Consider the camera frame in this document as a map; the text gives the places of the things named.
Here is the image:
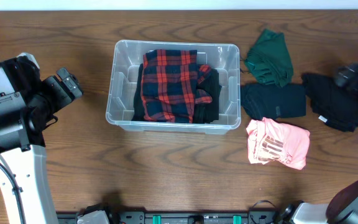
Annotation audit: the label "pink printed t-shirt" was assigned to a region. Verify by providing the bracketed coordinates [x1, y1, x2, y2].
[246, 118, 310, 170]

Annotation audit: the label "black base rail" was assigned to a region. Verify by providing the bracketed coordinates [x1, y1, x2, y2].
[57, 203, 289, 224]

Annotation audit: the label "black garment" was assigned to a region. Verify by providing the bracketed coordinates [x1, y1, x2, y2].
[301, 73, 358, 132]

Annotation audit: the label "dark navy shirt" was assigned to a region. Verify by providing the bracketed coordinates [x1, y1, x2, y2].
[241, 83, 306, 120]

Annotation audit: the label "black pants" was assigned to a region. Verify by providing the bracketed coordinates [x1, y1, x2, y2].
[132, 64, 222, 124]

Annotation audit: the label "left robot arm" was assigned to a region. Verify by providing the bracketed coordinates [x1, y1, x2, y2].
[0, 52, 83, 223]

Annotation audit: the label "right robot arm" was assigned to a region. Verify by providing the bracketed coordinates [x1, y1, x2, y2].
[281, 63, 358, 223]

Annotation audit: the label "dark green garment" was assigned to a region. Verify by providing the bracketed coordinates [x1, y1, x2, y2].
[244, 29, 294, 88]

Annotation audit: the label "clear plastic storage bin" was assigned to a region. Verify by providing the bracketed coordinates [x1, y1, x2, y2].
[106, 40, 241, 134]

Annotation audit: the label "red plaid flannel shirt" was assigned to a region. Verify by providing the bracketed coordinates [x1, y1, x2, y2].
[140, 49, 213, 123]

